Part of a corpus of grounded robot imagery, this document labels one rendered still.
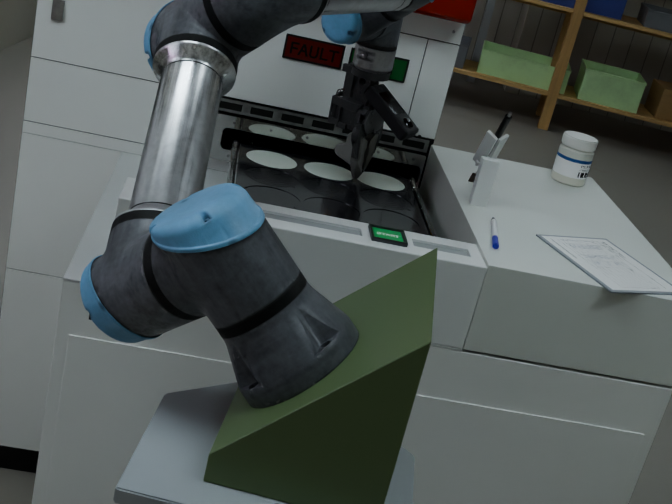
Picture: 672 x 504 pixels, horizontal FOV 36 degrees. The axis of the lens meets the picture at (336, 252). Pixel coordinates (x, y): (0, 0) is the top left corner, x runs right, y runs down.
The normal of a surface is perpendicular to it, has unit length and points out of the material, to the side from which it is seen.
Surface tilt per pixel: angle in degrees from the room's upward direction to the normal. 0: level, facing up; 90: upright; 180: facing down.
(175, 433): 0
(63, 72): 90
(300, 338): 54
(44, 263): 90
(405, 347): 45
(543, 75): 90
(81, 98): 90
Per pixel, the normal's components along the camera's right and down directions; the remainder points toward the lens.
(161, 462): 0.22, -0.90
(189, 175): 0.72, -0.33
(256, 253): 0.57, -0.13
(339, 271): 0.05, 0.38
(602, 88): -0.15, 0.33
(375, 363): -0.53, -0.82
